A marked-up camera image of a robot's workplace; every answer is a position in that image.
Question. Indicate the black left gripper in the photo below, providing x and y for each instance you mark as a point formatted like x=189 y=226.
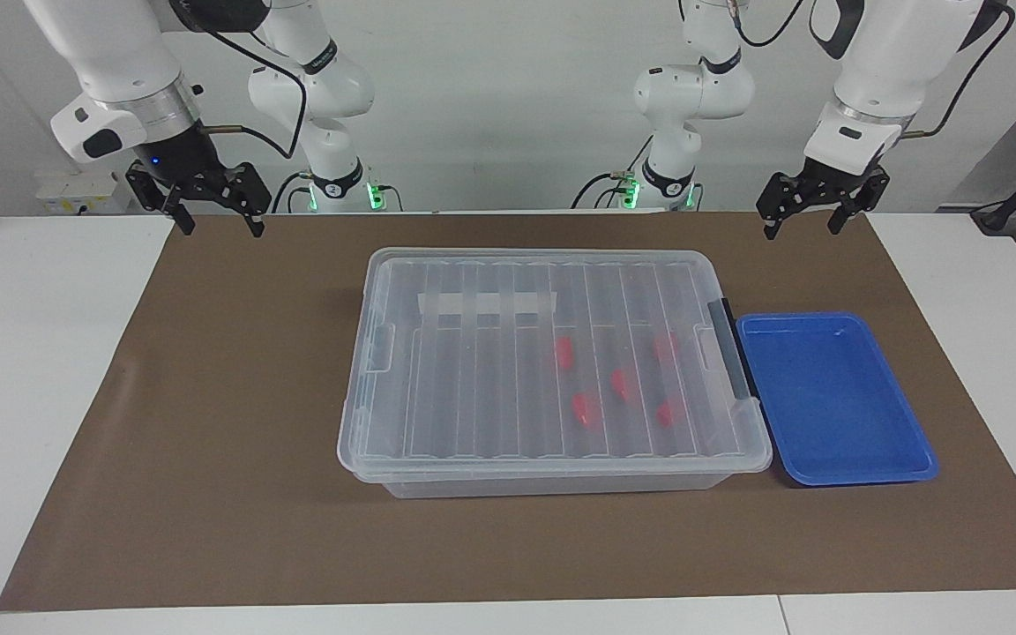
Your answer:
x=834 y=181

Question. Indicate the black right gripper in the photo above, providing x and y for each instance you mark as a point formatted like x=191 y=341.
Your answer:
x=177 y=163

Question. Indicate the red block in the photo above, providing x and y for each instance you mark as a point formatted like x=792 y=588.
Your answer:
x=668 y=414
x=622 y=385
x=564 y=353
x=666 y=347
x=585 y=410

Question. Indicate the clear plastic box lid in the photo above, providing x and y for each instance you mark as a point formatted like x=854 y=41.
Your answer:
x=473 y=397

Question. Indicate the black box latch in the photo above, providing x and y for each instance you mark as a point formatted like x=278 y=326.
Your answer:
x=731 y=353

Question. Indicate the blue plastic tray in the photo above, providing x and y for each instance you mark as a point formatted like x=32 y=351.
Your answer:
x=834 y=406

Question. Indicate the clear plastic storage box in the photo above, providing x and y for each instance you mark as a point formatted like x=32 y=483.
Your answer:
x=561 y=487

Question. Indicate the brown table mat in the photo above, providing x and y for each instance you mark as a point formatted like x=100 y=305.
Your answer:
x=208 y=441

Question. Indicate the white tape strip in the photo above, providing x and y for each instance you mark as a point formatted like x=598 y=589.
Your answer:
x=446 y=305

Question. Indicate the white wall power socket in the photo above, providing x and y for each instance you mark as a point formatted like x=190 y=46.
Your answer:
x=76 y=190

